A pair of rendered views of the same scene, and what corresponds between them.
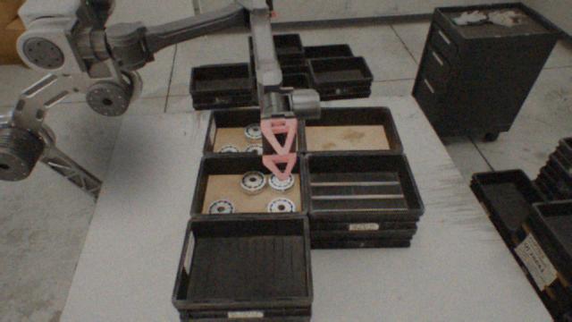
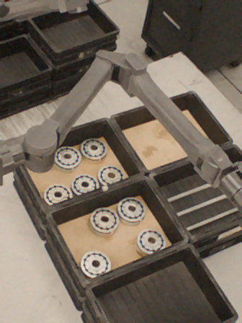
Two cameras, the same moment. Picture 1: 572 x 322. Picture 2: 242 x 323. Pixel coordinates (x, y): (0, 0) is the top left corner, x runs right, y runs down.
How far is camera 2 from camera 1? 1.08 m
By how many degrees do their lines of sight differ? 25
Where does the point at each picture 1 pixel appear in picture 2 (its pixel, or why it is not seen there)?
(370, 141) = not seen: hidden behind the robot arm
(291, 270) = (191, 298)
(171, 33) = (72, 120)
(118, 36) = (49, 147)
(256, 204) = (119, 244)
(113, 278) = not seen: outside the picture
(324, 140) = (142, 145)
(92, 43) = (13, 158)
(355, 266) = (223, 269)
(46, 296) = not seen: outside the picture
